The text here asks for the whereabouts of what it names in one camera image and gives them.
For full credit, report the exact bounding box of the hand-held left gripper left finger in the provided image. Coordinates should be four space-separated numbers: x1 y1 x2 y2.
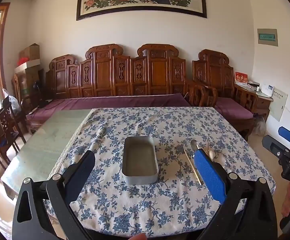
12 150 96 240

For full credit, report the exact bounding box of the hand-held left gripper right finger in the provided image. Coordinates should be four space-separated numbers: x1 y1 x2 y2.
193 148 278 240

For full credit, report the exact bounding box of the pale chopstick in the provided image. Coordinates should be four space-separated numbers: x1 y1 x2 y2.
184 149 202 186

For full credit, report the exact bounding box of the metal spoon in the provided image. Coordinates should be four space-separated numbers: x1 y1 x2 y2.
190 140 200 155

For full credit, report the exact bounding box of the rectangular metal tin tray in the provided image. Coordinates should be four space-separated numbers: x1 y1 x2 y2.
121 136 159 185

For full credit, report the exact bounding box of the grey fluffy bundle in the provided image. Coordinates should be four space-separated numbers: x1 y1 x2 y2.
255 116 268 135

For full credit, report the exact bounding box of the wooden side table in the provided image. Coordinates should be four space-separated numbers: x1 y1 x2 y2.
235 82 273 123

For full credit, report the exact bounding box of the square purple seat cushion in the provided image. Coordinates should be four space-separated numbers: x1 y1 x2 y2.
215 97 254 120

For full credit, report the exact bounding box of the blue floral tablecloth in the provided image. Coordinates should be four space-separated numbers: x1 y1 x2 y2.
44 107 276 238

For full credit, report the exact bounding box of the long purple sofa cushion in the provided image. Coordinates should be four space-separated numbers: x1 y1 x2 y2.
26 93 192 124

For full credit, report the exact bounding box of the dark wooden chair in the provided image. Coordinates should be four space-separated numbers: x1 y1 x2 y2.
0 102 27 180

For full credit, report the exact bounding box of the carved wooden armchair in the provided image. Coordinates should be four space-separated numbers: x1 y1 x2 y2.
184 49 259 140

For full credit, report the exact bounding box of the clear plastic bag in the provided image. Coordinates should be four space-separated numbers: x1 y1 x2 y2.
2 89 23 115

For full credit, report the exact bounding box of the carved wooden sofa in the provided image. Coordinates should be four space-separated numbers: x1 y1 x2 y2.
25 44 193 134

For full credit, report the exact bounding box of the stack of cardboard boxes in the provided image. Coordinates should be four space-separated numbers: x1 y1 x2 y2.
23 67 44 100

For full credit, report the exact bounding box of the long white box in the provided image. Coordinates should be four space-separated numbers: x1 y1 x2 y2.
14 59 41 74

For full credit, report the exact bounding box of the brown cardboard box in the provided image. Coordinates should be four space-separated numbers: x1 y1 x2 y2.
19 44 41 62

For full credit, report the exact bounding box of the white wall cabinet door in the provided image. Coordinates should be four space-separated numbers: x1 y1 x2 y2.
268 85 288 122

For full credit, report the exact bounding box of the green wall panel box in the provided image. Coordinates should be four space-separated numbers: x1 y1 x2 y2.
257 28 278 47

